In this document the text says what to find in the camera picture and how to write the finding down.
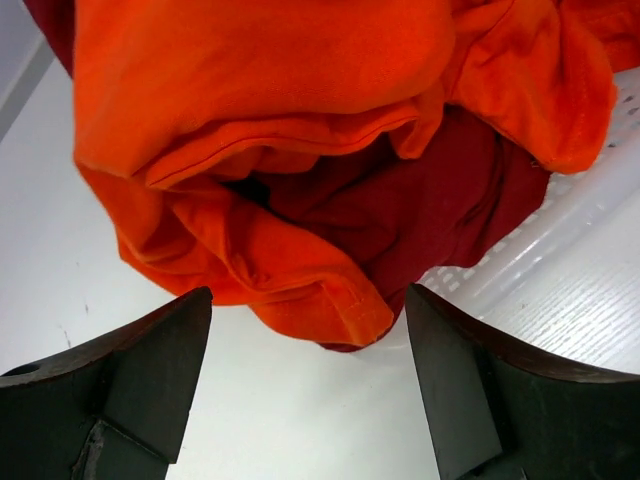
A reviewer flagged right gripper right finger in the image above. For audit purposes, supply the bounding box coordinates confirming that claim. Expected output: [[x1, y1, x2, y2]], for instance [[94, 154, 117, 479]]
[[406, 284, 639, 479]]

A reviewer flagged dark red t shirt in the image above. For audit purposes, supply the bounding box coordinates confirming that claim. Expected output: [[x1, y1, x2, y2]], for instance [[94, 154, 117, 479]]
[[22, 0, 551, 354]]

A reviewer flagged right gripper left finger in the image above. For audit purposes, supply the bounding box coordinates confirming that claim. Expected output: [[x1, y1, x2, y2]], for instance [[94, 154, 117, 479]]
[[1, 287, 212, 480]]

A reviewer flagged orange t shirt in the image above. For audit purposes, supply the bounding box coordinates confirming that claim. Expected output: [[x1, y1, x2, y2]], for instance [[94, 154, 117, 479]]
[[72, 0, 640, 349]]

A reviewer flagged white plastic basket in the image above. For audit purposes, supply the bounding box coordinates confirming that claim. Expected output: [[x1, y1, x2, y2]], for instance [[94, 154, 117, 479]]
[[421, 69, 639, 373]]

